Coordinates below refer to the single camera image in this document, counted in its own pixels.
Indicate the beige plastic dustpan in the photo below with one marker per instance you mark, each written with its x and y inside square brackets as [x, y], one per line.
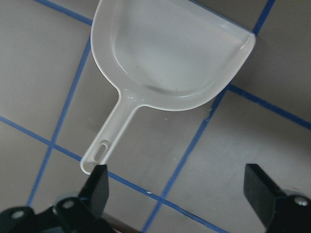
[171, 55]

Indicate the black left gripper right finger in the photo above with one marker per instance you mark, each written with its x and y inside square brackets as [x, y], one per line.
[279, 211]

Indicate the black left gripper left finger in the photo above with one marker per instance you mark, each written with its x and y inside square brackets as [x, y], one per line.
[83, 213]

